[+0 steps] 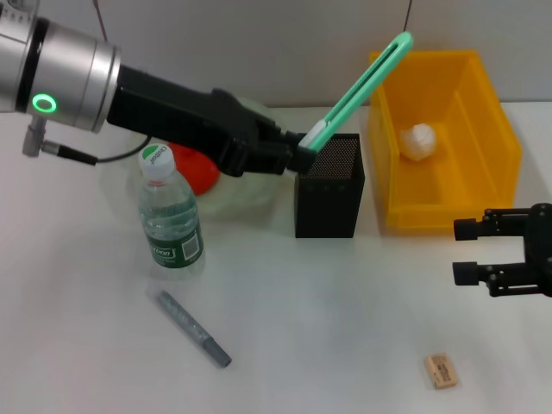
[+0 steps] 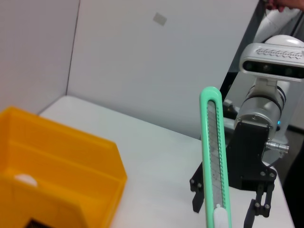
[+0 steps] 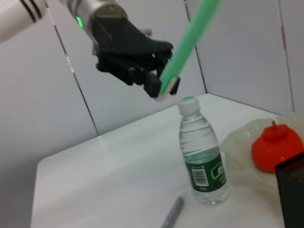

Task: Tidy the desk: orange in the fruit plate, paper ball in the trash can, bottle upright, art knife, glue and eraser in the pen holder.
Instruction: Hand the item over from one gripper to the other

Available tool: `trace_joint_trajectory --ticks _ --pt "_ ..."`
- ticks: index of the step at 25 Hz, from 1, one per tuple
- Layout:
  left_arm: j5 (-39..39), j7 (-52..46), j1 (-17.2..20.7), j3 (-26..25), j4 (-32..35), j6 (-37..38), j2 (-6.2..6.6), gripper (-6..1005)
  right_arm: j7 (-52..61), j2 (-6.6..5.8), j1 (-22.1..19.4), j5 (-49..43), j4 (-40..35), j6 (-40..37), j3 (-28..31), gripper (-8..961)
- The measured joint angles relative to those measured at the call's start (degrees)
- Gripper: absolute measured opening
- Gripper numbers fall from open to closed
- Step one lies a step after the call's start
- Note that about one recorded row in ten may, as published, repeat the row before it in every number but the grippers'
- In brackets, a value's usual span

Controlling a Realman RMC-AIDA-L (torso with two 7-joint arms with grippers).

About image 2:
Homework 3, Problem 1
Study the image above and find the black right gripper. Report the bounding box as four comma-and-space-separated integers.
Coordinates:
190, 122, 277, 228

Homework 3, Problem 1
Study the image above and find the green utility knife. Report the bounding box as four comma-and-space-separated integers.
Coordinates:
199, 85, 232, 228

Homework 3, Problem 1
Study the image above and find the white sleeved forearm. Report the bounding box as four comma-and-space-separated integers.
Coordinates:
254, 8, 302, 45

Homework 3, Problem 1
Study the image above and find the black mesh pen holder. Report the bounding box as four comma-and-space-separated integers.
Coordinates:
28, 219, 48, 228

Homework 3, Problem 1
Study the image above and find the background person hand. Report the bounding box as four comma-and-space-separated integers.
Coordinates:
262, 0, 304, 12

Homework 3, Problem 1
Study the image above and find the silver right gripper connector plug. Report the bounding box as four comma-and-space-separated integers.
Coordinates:
265, 141, 290, 154

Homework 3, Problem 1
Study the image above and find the yellow plastic bin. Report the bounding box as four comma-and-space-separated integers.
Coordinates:
0, 106, 128, 228

